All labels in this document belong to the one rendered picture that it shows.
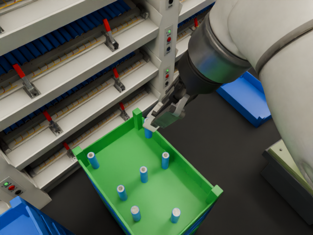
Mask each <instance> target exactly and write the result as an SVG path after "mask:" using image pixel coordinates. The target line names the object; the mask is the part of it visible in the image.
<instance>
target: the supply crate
mask: <svg viewBox="0 0 313 235"><path fill-rule="evenodd" d="M132 114H133V117H131V118H130V119H128V120H127V121H125V122H123V123H122V124H120V125H119V126H117V127H116V128H114V129H113V130H111V131H110V132H108V133H107V134H105V135H104V136H102V137H101V138H99V139H98V140H96V141H95V142H93V143H92V144H90V145H89V146H87V147H86V148H84V149H83V150H82V149H81V148H80V146H77V147H76V148H74V149H73V150H72V152H73V154H74V155H75V157H76V159H77V160H78V162H79V163H80V165H81V166H82V168H83V169H84V171H85V172H86V173H87V175H88V176H89V178H90V179H91V180H92V181H93V183H94V184H95V186H96V187H97V189H98V190H99V192H100V193H101V194H102V195H103V197H104V198H105V200H106V201H107V203H108V204H109V205H110V207H111V208H112V209H113V211H114V212H115V213H116V215H117V216H118V218H119V219H120V220H121V222H122V223H123V225H124V226H125V227H126V229H127V230H128V231H129V233H130V234H131V235H184V234H185V233H186V232H187V231H188V230H189V229H190V228H191V227H192V226H193V225H194V224H195V223H196V222H197V221H198V220H199V219H200V218H201V217H202V216H203V215H204V214H205V213H206V212H207V211H208V210H209V209H210V208H211V207H212V206H213V205H214V204H215V203H216V202H217V200H218V199H219V197H220V196H221V194H222V193H223V190H222V189H221V188H220V187H219V186H218V185H215V186H213V185H212V184H211V183H210V182H209V181H208V180H207V179H206V178H205V177H204V176H202V175H201V174H200V173H199V172H198V171H197V170H196V169H195V168H194V167H193V166H192V165H191V164H190V163H189V162H188V161H187V160H186V159H185V158H184V157H183V156H182V155H181V154H180V153H179V152H178V151H177V150H176V149H175V148H174V147H173V146H172V145H171V144H170V143H169V142H168V141H167V140H166V139H165V138H164V137H163V136H162V135H161V134H160V133H159V132H158V131H157V130H156V131H155V132H152V137H151V138H146V137H145V132H144V127H143V124H144V119H145V118H144V117H143V115H142V111H141V110H140V109H139V108H138V107H137V108H136V109H134V110H133V111H132ZM89 152H93V153H94V154H95V156H96V158H97V160H98V163H99V165H100V166H99V168H98V169H94V168H93V167H92V165H91V163H90V161H89V159H88V157H87V154H88V153H89ZM163 152H168V153H169V155H170V157H169V167H168V168H167V169H163V168H162V153H163ZM142 166H145V167H147V170H148V182H146V183H142V182H141V177H140V167H142ZM118 185H124V187H125V190H126V193H127V196H128V198H127V200H126V201H121V200H120V197H119V195H118V192H117V189H116V188H117V186H118ZM133 206H138V207H139V210H140V215H141V219H140V220H139V221H134V220H133V217H132V214H131V211H130V210H131V208H132V207H133ZM174 208H179V209H180V211H181V214H180V217H179V220H178V222H177V223H172V222H171V220H170V219H171V214H172V210H173V209H174Z"/></svg>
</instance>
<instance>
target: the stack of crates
mask: <svg viewBox="0 0 313 235"><path fill-rule="evenodd" d="M10 204H11V206H12V207H11V208H9V209H8V210H7V211H5V212H4V213H2V214H1V215H0V235H75V234H74V233H72V232H71V231H70V230H68V229H66V228H65V227H64V226H62V225H61V224H59V223H58V222H56V221H55V220H53V219H52V218H51V217H49V216H47V215H46V214H45V213H43V212H42V211H40V210H39V209H37V208H36V207H34V206H33V205H31V204H30V203H29V202H27V201H26V200H24V199H22V198H21V197H19V196H17V197H15V198H14V199H12V200H11V201H10Z"/></svg>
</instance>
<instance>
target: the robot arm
mask: <svg viewBox="0 0 313 235"><path fill-rule="evenodd" d="M251 67H253V68H254V69H255V71H256V73H257V75H258V77H259V79H260V82H261V84H262V87H263V90H264V93H265V98H266V102H267V106H268V108H269V111H270V113H271V116H272V118H273V121H274V123H275V125H276V127H277V129H278V132H279V134H280V136H281V138H282V140H283V142H284V144H285V146H286V148H287V149H288V151H289V153H290V155H291V157H292V159H293V160H294V162H295V164H296V166H297V167H298V169H299V170H300V172H301V174H302V175H303V177H304V178H305V180H306V181H307V183H308V184H309V186H310V187H311V189H312V190H313V0H216V2H215V4H214V6H213V7H212V9H211V10H210V11H209V12H208V13H207V15H206V16H205V18H204V20H203V21H202V22H201V24H200V25H199V27H198V28H197V29H196V31H195V32H194V33H193V35H192V36H191V37H190V39H189V42H188V49H187V50H186V52H185V53H184V54H183V56H182V57H181V58H180V60H179V62H178V72H179V75H178V76H177V77H176V79H175V80H174V81H173V83H172V84H171V85H170V87H169V88H168V89H167V90H166V91H165V94H166V95H165V96H164V97H162V99H161V102H159V103H158V104H157V105H156V106H155V107H154V108H153V109H152V111H151V112H150V113H149V114H148V115H147V118H148V119H147V120H146V121H145V122H144V124H143V127H145V128H146V129H148V130H150V131H152V132H155V131H156V130H157V129H158V128H159V127H161V128H163V129H164V128H165V127H167V126H168V125H170V124H172V123H173V122H175V121H176V120H178V119H182V118H184V116H185V112H184V111H185V109H183V107H185V106H186V105H187V104H188V103H189V102H191V101H192V100H194V99H195V98H196V97H197V96H198V95H199V94H210V93H213V92H214V91H216V90H217V89H218V88H219V87H220V86H222V85H223V84H224V83H231V82H234V81H235V80H237V79H238V78H239V77H240V76H242V75H243V74H244V73H245V72H246V71H247V70H249V69H250V68H251Z"/></svg>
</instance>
